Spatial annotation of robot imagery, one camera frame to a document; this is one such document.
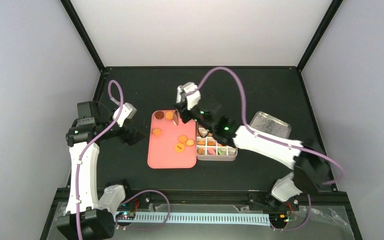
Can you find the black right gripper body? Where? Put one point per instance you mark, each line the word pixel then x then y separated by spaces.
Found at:
pixel 185 118

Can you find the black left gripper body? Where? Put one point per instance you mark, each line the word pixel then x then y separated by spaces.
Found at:
pixel 128 139

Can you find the silver tin lid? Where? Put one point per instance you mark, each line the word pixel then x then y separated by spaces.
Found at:
pixel 269 124

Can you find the silver metal tongs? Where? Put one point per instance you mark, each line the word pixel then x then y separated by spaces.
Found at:
pixel 176 117

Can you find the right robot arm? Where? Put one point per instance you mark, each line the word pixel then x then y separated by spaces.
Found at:
pixel 307 169

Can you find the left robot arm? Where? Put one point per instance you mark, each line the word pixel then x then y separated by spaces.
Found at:
pixel 88 216

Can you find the spiky flower cookie left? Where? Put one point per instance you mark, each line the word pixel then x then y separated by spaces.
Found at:
pixel 156 131

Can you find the pale oval cookie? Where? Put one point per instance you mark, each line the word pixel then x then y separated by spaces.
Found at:
pixel 190 143

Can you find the pale flower cookie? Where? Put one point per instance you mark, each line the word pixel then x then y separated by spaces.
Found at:
pixel 182 139

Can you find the round orange cookie top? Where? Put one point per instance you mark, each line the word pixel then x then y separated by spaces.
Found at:
pixel 169 115

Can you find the metal tin with white dividers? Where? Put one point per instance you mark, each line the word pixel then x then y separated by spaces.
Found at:
pixel 205 140

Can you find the dark chocolate round cookie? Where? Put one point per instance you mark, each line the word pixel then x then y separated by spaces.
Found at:
pixel 159 115

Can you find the pink cookie in tin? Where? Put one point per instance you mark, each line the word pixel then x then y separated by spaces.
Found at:
pixel 211 151

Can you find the round cookie with red mark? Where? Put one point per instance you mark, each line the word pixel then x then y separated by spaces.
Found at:
pixel 179 147

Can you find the pink plastic tray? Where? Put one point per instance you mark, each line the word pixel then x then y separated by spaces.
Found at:
pixel 161 152

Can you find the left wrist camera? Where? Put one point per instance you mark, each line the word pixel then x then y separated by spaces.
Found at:
pixel 125 112

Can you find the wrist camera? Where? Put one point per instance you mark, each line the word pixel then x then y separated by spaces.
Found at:
pixel 125 112
pixel 189 94

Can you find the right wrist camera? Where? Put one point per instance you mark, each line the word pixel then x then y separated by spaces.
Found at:
pixel 189 94

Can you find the black front rail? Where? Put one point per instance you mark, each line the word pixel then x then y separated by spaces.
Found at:
pixel 201 196

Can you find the white slotted cable duct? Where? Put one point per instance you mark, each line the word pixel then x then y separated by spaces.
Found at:
pixel 258 219

